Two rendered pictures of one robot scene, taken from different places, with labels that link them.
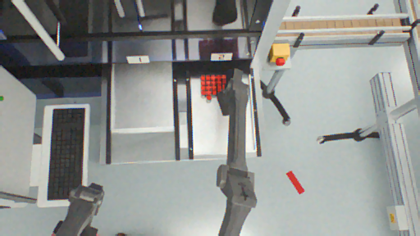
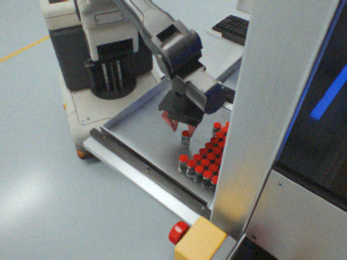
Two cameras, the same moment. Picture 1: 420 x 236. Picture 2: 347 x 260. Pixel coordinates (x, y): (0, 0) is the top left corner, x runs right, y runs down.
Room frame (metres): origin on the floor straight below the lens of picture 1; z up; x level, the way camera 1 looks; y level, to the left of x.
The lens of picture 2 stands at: (0.89, -0.39, 1.50)
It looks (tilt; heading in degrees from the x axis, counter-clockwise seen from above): 48 degrees down; 142
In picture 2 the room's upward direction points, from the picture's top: straight up
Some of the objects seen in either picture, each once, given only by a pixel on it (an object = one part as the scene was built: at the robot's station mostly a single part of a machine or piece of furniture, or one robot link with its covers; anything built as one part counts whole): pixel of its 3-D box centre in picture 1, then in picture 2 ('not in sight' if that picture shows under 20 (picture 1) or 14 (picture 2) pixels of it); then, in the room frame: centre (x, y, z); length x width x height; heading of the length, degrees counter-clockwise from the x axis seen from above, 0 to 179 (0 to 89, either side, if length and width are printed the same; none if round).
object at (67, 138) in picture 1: (66, 152); (261, 36); (0.23, 0.59, 0.82); 0.40 x 0.14 x 0.02; 12
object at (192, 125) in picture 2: not in sight; (186, 120); (0.51, -0.05, 0.97); 0.07 x 0.07 x 0.09; 27
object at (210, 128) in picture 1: (222, 113); (183, 133); (0.49, -0.04, 0.90); 0.34 x 0.26 x 0.04; 12
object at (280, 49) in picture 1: (279, 51); (203, 252); (0.77, -0.24, 0.99); 0.08 x 0.07 x 0.07; 12
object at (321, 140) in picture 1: (356, 136); not in sight; (0.75, -0.97, 0.07); 0.50 x 0.08 x 0.14; 102
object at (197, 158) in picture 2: (221, 93); (211, 148); (0.58, -0.03, 0.90); 0.18 x 0.02 x 0.05; 102
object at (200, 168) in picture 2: (221, 88); (218, 153); (0.60, -0.02, 0.90); 0.18 x 0.02 x 0.05; 102
